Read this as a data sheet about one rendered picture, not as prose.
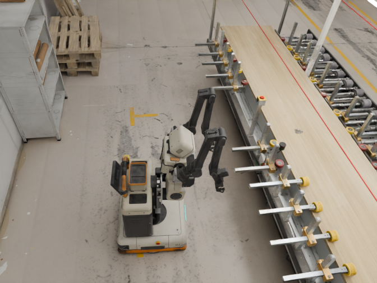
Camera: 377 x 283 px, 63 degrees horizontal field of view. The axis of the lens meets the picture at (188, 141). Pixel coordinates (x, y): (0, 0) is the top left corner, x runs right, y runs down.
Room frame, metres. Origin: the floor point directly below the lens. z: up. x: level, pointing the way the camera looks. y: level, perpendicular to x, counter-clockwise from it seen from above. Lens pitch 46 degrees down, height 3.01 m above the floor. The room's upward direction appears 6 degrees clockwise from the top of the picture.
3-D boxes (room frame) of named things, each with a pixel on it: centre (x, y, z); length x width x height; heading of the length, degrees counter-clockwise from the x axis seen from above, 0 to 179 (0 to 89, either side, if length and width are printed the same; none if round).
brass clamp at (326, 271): (0.89, -1.02, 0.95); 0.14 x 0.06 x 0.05; 14
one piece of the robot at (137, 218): (1.56, 0.37, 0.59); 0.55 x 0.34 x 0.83; 9
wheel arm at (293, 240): (1.10, -0.90, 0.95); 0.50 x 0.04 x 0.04; 104
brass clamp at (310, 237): (1.13, -0.96, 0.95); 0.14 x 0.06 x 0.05; 14
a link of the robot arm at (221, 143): (1.43, -0.21, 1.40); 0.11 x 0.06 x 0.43; 10
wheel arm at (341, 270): (0.85, -0.96, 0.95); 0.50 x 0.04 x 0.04; 104
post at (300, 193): (1.39, -0.89, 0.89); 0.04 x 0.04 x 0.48; 14
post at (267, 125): (2.12, -0.72, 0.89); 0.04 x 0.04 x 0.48; 14
